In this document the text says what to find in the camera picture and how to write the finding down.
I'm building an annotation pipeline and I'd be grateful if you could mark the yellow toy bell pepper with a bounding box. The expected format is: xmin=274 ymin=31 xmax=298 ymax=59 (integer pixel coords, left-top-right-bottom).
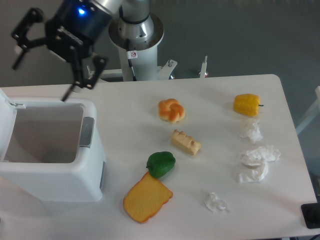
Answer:
xmin=233 ymin=93 xmax=264 ymax=117

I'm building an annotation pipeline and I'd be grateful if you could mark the crumpled white tissue small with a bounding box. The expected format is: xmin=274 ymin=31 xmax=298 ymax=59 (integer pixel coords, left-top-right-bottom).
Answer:
xmin=203 ymin=192 xmax=230 ymax=213

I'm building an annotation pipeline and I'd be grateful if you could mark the white trash can body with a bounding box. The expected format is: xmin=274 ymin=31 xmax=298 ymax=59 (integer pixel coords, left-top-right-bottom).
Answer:
xmin=0 ymin=97 xmax=106 ymax=202

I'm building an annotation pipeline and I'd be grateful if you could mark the orange toast slice toy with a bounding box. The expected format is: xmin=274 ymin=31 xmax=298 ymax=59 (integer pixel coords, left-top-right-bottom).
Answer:
xmin=123 ymin=172 xmax=173 ymax=224

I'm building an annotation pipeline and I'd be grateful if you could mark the crumpled white tissue upper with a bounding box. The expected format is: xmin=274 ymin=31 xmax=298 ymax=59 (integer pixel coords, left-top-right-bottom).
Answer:
xmin=239 ymin=119 xmax=263 ymax=145

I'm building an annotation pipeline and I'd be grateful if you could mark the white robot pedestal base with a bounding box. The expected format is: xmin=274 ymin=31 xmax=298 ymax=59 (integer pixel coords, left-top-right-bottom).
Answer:
xmin=100 ymin=13 xmax=178 ymax=82

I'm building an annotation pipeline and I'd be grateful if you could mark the green toy bell pepper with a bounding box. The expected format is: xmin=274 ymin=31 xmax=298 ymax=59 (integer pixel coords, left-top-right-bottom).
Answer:
xmin=146 ymin=151 xmax=176 ymax=179

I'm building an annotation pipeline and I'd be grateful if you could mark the beige cake slice toy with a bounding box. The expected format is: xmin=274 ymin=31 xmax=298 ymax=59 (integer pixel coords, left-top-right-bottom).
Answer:
xmin=170 ymin=129 xmax=202 ymax=156

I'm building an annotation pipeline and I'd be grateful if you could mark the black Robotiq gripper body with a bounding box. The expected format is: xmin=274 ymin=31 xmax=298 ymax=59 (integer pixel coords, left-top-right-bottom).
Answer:
xmin=45 ymin=0 xmax=112 ymax=63

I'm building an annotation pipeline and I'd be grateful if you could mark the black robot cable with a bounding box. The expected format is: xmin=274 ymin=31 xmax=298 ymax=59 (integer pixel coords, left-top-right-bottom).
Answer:
xmin=125 ymin=38 xmax=137 ymax=82

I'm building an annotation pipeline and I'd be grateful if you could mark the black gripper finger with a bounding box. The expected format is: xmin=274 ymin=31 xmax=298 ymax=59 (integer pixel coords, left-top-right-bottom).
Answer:
xmin=61 ymin=46 xmax=108 ymax=102
xmin=11 ymin=7 xmax=48 ymax=70

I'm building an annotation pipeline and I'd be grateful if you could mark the knotted bread roll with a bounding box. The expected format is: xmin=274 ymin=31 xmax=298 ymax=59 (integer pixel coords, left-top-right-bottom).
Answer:
xmin=158 ymin=98 xmax=186 ymax=124

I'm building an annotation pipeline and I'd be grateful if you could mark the white table frame leg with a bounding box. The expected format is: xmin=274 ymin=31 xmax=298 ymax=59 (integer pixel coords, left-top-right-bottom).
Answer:
xmin=295 ymin=86 xmax=320 ymax=135

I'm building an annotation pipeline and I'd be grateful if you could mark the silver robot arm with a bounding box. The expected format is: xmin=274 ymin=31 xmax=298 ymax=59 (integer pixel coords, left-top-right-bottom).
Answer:
xmin=11 ymin=0 xmax=150 ymax=102

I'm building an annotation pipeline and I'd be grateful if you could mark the crumpled white tissue large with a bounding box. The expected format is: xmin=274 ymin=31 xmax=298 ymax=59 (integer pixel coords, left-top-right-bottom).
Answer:
xmin=236 ymin=145 xmax=281 ymax=184

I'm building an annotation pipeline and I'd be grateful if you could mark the white trash can lid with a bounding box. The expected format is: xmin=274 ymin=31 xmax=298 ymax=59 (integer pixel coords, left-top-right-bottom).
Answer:
xmin=0 ymin=89 xmax=26 ymax=162

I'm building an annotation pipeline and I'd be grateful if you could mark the black device at edge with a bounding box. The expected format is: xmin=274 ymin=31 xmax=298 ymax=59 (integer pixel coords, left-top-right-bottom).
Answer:
xmin=301 ymin=203 xmax=320 ymax=229

